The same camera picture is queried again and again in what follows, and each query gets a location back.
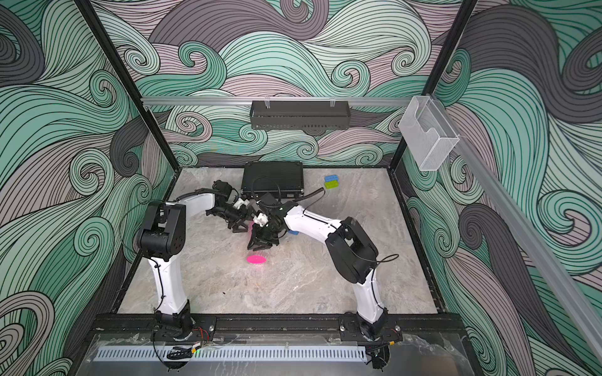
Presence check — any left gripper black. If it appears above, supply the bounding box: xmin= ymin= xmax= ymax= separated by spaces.
xmin=210 ymin=206 xmax=257 ymax=234

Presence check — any clear bubble wrap sheet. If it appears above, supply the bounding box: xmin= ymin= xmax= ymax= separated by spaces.
xmin=246 ymin=223 xmax=274 ymax=265

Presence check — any pink plastic wine glass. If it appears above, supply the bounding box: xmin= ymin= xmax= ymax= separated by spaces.
xmin=246 ymin=225 xmax=267 ymax=265

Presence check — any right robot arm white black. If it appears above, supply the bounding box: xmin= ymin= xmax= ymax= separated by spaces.
xmin=248 ymin=201 xmax=388 ymax=341

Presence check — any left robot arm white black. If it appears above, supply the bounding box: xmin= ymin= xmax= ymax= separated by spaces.
xmin=135 ymin=180 xmax=250 ymax=329

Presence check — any black hard case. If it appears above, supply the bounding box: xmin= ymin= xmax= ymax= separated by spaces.
xmin=241 ymin=161 xmax=305 ymax=199

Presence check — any blue green sponge block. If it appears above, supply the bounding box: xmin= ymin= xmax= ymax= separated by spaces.
xmin=324 ymin=175 xmax=340 ymax=190

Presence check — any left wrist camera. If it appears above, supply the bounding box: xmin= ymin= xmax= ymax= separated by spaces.
xmin=233 ymin=198 xmax=250 ymax=210

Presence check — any black wall shelf tray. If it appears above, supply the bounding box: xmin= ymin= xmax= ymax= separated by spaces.
xmin=249 ymin=101 xmax=351 ymax=132

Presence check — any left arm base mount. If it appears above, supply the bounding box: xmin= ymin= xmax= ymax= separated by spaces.
xmin=150 ymin=313 xmax=217 ymax=342

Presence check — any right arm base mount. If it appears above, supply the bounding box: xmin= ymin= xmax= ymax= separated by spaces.
xmin=339 ymin=312 xmax=403 ymax=342

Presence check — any white slotted cable duct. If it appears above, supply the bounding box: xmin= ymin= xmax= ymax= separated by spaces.
xmin=92 ymin=346 xmax=368 ymax=363

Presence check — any aluminium rail back wall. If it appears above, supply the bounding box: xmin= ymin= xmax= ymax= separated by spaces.
xmin=140 ymin=96 xmax=412 ymax=107

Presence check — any aluminium rail wall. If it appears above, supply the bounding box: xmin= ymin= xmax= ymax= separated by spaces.
xmin=140 ymin=96 xmax=412 ymax=107
xmin=436 ymin=104 xmax=601 ymax=360

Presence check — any clear acrylic wall box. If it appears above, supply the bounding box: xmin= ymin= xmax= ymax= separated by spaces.
xmin=399 ymin=96 xmax=459 ymax=172

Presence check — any aluminium rail right wall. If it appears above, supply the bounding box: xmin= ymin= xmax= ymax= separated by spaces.
xmin=436 ymin=104 xmax=601 ymax=360

